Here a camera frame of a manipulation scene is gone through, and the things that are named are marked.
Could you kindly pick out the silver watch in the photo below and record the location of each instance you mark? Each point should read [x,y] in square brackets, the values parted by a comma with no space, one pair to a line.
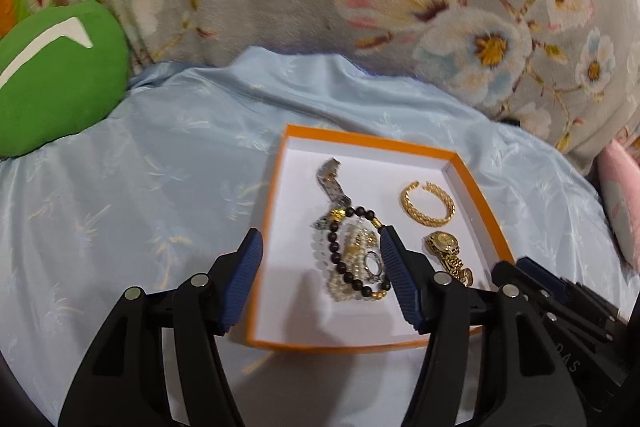
[339,202]

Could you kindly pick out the green plush cushion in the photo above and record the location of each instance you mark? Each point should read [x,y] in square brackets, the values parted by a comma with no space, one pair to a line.
[62,70]

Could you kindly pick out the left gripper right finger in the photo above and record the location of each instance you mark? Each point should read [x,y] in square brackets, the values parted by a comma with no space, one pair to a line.
[411,275]

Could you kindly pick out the gold wristwatch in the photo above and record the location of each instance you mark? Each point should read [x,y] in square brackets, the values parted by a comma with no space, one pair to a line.
[447,249]

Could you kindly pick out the pink pillow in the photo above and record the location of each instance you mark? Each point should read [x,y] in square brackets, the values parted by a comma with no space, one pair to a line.
[619,180]

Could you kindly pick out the orange jewelry box tray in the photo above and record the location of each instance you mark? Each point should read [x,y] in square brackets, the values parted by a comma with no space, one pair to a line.
[299,302]

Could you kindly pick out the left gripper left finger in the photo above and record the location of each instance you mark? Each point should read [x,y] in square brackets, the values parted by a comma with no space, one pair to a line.
[231,278]

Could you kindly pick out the light blue satin cloth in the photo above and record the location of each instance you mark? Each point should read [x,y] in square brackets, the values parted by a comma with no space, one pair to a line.
[181,169]

